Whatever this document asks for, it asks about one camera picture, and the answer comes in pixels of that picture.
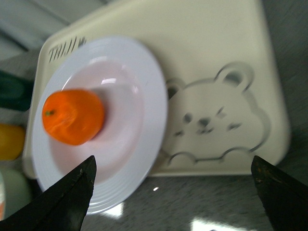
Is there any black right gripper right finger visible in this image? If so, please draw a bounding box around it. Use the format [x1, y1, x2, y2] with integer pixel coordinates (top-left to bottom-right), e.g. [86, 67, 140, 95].
[251, 155, 308, 231]

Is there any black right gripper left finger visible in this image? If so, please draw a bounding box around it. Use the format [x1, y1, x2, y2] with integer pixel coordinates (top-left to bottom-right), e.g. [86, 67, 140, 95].
[0, 156, 97, 231]

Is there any orange mandarin fruit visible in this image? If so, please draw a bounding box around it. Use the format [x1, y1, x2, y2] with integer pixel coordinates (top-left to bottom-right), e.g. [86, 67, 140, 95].
[42, 89, 105, 145]

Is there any white round plate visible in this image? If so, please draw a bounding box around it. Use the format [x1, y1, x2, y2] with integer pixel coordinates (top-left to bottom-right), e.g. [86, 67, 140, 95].
[30, 36, 168, 215]

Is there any light green bowl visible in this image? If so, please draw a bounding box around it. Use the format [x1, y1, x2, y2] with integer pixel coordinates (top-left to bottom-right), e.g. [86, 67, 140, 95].
[0, 167, 32, 220]

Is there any yellow enamel mug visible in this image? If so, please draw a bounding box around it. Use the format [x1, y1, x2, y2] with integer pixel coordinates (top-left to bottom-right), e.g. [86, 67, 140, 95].
[0, 123, 26, 161]

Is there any dark green enamel mug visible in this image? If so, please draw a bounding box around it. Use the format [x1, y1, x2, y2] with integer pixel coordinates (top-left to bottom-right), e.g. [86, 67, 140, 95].
[0, 70, 34, 112]

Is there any cream bear tray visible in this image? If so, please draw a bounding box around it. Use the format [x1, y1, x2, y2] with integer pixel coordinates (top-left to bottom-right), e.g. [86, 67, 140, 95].
[23, 0, 290, 179]

